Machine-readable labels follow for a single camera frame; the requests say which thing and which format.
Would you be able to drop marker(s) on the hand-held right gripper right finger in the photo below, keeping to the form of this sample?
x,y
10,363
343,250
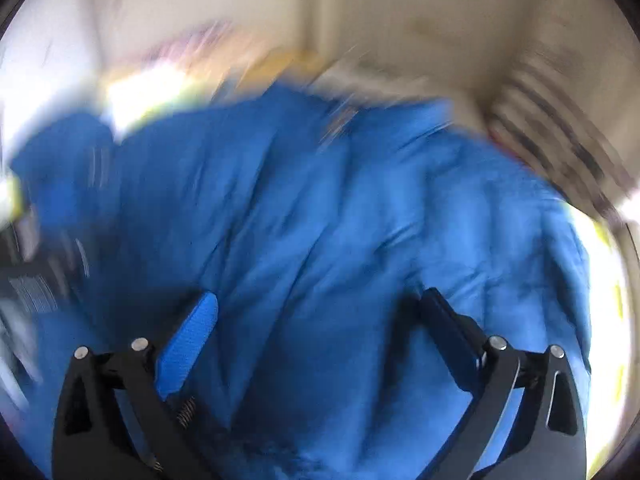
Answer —
x,y
452,345

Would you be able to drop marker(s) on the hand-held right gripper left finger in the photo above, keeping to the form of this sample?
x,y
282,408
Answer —
x,y
190,345

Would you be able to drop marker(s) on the pink patterned pillow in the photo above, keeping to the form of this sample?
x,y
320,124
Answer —
x,y
200,42

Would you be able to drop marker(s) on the blue down jacket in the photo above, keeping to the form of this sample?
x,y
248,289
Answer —
x,y
320,220

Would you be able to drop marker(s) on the striped printed curtain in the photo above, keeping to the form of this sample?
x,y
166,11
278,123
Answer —
x,y
550,125

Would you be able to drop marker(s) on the yellow checked bed sheet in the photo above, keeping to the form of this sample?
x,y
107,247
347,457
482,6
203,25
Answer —
x,y
145,95

